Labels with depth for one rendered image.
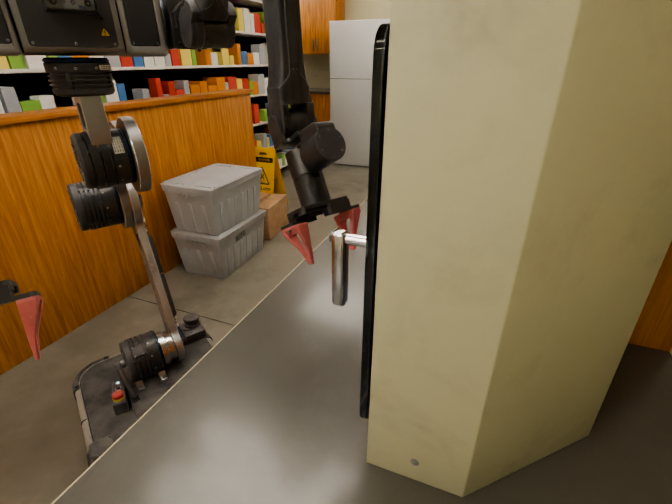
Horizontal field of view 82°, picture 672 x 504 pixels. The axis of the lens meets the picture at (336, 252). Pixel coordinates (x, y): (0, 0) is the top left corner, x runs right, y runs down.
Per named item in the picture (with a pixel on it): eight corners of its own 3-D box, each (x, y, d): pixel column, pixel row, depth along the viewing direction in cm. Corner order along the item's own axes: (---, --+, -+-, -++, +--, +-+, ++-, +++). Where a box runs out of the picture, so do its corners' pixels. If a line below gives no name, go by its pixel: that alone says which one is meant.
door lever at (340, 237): (372, 318, 41) (379, 305, 44) (376, 237, 37) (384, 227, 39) (326, 307, 43) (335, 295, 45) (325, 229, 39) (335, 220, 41)
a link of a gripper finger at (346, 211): (372, 243, 73) (357, 196, 72) (342, 254, 69) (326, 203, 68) (352, 248, 78) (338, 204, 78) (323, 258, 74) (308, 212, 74)
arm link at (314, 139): (305, 116, 75) (265, 120, 70) (337, 87, 65) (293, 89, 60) (324, 176, 75) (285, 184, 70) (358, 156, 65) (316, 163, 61)
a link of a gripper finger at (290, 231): (343, 254, 69) (327, 203, 68) (310, 265, 65) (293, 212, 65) (324, 258, 74) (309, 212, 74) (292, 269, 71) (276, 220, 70)
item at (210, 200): (267, 209, 298) (264, 167, 283) (218, 240, 248) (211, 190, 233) (222, 203, 312) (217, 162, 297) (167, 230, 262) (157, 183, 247)
